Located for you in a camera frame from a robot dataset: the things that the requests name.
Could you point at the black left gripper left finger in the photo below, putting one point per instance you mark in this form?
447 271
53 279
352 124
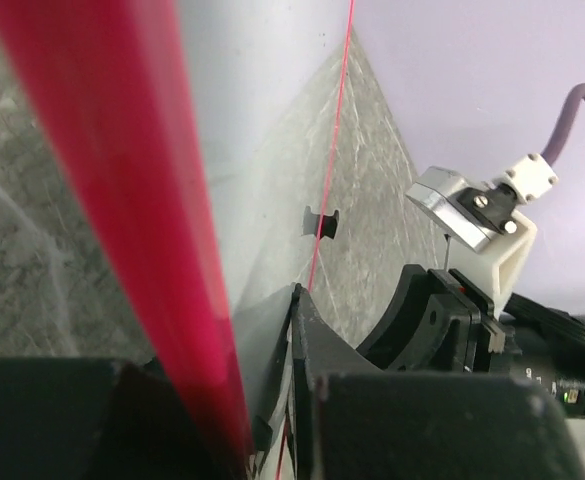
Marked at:
88 419

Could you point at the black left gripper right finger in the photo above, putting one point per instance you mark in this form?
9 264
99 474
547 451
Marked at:
352 420

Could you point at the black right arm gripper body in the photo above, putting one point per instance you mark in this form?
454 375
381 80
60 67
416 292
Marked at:
439 320

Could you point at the pink framed whiteboard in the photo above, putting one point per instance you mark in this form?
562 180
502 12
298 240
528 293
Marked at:
156 158

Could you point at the black right whiteboard foot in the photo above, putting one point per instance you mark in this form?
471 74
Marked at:
320 225

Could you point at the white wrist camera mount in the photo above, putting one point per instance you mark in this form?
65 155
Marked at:
489 238

